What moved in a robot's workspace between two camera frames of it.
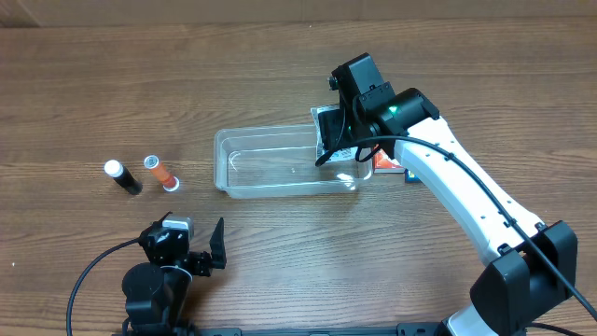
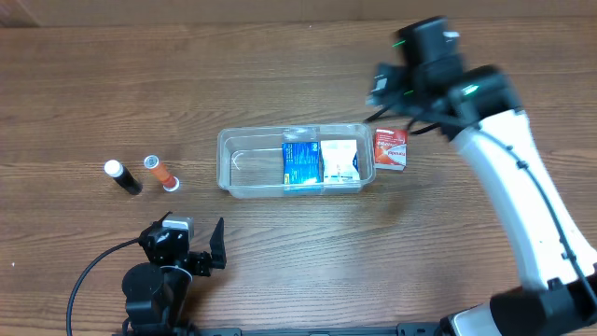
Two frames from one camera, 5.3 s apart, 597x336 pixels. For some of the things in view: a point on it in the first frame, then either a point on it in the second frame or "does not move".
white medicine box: [340, 155] -> [338, 161]
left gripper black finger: [217, 246] does not move
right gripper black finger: [331, 124] -> [389, 85]
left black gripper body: [201, 261] does not move
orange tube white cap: [169, 182] does not move
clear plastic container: [280, 161] does not move
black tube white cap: [122, 176] does not move
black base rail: [427, 329] does not move
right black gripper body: [351, 128] -> [412, 97]
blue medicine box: [410, 178] -> [302, 167]
